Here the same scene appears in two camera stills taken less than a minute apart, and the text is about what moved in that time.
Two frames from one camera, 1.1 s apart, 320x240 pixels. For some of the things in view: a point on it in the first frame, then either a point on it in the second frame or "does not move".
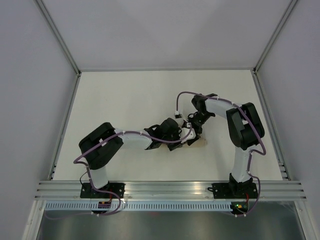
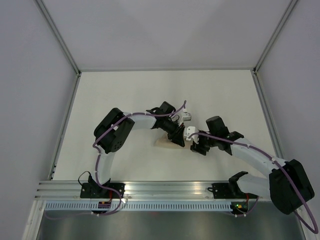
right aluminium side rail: x=283 y=168 does not move
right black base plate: x=234 y=190 does not move
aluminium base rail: x=268 y=190 does not move
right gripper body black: x=198 y=120 to x=205 y=143
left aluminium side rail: x=64 y=129 does not move
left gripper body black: x=172 y=146 to x=173 y=130
